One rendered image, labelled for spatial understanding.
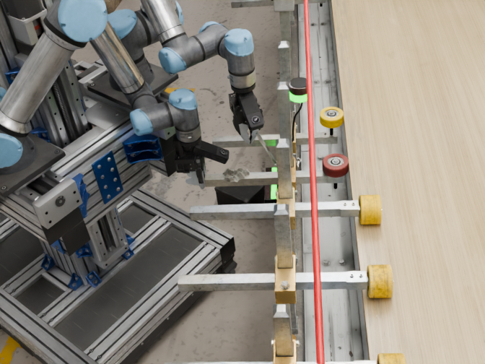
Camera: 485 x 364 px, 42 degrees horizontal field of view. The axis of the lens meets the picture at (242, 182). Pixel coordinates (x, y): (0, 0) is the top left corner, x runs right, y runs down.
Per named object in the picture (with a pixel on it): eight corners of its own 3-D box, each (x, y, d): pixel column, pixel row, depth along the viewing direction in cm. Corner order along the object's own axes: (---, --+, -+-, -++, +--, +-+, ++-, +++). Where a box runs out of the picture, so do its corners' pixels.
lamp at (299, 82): (291, 148, 195) (289, 88, 181) (291, 136, 199) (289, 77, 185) (311, 147, 194) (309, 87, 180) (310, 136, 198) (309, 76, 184)
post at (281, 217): (283, 336, 177) (273, 212, 145) (283, 326, 179) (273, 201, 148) (296, 336, 176) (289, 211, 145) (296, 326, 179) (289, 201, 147)
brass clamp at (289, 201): (275, 230, 174) (273, 217, 171) (276, 196, 184) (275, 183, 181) (297, 230, 174) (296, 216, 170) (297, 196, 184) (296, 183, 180)
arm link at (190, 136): (201, 116, 192) (198, 133, 186) (203, 128, 195) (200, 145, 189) (176, 117, 193) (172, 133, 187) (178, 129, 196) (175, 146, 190)
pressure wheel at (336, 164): (322, 196, 200) (322, 168, 193) (322, 179, 206) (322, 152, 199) (348, 196, 200) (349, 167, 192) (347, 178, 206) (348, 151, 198)
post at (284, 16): (283, 116, 250) (277, 10, 221) (283, 109, 254) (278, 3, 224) (295, 115, 250) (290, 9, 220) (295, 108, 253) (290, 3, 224)
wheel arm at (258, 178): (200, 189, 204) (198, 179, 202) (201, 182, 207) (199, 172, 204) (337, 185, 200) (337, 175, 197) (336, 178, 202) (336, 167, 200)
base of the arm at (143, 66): (101, 84, 217) (94, 58, 210) (133, 63, 225) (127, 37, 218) (131, 97, 209) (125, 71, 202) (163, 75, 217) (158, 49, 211)
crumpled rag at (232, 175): (221, 183, 200) (220, 178, 198) (222, 169, 205) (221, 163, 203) (249, 182, 199) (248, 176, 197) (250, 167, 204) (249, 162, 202)
